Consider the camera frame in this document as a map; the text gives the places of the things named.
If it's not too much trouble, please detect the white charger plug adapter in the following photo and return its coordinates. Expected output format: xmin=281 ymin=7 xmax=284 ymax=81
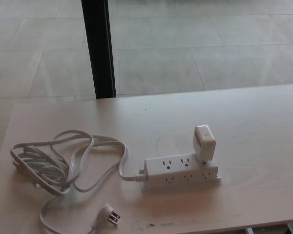
xmin=191 ymin=125 xmax=216 ymax=165

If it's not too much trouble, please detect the white power strip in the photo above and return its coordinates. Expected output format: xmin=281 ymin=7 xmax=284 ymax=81
xmin=136 ymin=154 xmax=222 ymax=192

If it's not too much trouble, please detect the black vertical frame post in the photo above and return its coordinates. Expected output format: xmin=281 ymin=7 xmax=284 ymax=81
xmin=81 ymin=0 xmax=117 ymax=99

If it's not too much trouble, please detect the white flat power cord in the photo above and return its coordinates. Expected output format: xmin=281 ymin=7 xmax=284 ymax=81
xmin=9 ymin=130 xmax=147 ymax=234

